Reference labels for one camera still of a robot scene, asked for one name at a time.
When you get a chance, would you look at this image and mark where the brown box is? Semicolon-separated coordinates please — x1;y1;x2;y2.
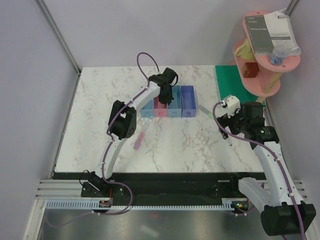
242;62;260;78

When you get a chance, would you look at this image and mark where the clear jar of clips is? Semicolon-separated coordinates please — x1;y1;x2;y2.
268;45;290;66

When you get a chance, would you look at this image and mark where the spiral notebook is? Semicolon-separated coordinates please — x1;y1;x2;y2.
263;8;301;56

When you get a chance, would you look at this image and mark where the aluminium rail frame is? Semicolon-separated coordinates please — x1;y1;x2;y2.
23;178;309;240

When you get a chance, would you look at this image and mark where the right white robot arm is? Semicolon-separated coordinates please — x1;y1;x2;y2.
213;96;317;240

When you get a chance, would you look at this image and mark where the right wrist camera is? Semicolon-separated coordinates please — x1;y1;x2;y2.
222;95;241;118

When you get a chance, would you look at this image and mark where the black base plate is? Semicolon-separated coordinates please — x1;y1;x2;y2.
53;172;266;206

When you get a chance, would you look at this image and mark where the green cutting mat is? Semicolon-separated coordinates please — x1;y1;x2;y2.
215;65;258;103

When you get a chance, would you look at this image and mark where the light blue bin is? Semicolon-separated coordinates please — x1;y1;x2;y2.
139;99;155;118

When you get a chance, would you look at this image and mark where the pink highlighter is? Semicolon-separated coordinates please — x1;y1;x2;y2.
133;131;146;150

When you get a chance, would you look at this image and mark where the medium blue bin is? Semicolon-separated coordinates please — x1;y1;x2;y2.
167;85;182;118

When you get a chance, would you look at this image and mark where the setup guide booklet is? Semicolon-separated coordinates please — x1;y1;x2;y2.
244;13;278;55

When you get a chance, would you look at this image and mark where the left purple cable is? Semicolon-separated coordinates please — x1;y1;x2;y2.
46;51;161;228

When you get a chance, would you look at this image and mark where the purple bin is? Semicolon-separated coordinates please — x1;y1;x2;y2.
180;85;197;118

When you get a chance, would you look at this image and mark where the pink tiered shelf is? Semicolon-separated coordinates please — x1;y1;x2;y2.
232;9;301;97

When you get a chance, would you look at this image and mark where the pink bin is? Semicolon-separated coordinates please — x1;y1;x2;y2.
153;97;168;118

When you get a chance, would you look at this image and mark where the green highlighter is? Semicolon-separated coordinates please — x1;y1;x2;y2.
198;104;214;119

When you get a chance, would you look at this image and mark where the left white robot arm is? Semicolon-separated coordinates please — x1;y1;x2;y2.
81;67;179;198

